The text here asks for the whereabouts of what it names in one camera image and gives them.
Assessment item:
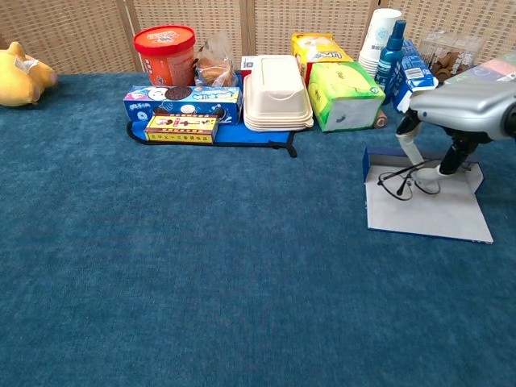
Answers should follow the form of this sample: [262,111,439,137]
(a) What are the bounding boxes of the blue flat tray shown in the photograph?
[126,119,298,159]

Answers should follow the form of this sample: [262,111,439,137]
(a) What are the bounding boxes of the woven folding screen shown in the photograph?
[0,0,516,76]

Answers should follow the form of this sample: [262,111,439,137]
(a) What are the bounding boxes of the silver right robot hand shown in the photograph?
[394,82,516,186]

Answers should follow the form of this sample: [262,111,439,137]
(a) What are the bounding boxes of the blue spray bottle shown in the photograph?
[374,19,407,105]

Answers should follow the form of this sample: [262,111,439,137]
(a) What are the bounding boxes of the black-framed eyeglasses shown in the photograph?
[377,159,472,202]

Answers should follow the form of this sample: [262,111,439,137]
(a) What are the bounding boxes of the blue glasses case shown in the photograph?
[361,145,495,244]

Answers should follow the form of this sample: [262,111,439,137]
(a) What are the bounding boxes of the blue white milk carton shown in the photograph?
[392,39,439,114]

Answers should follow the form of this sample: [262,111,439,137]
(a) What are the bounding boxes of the red instant noodle tub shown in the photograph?
[133,25,197,87]

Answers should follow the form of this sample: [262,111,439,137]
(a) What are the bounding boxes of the pastel tissue multipack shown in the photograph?
[443,51,516,88]

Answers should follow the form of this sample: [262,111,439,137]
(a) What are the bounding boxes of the stack of white paper cups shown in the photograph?
[358,8,403,80]

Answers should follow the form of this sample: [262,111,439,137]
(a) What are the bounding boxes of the clear box with brown pieces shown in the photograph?
[418,30,486,85]

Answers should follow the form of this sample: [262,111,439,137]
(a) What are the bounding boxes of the stack of beige food containers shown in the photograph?
[243,54,314,133]

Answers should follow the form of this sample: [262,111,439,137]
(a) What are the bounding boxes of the teal carpet table cover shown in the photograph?
[0,72,516,387]

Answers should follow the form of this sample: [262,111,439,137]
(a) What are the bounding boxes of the small red white box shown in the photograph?
[240,56,263,88]

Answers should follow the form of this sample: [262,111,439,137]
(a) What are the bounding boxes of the small yellow red box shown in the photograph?
[144,114,219,145]

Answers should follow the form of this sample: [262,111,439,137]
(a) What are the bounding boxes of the clear bag of pastries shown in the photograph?
[194,31,239,88]

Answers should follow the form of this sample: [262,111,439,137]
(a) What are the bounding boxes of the blue cookie box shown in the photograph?
[123,85,244,126]

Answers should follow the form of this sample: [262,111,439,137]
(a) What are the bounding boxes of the yellow tissue pack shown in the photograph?
[291,32,355,88]

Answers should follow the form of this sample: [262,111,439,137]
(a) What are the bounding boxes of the yellow plush toy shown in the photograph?
[0,41,59,108]

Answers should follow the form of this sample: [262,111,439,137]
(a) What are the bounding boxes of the green tissue pack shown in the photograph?
[307,61,387,133]

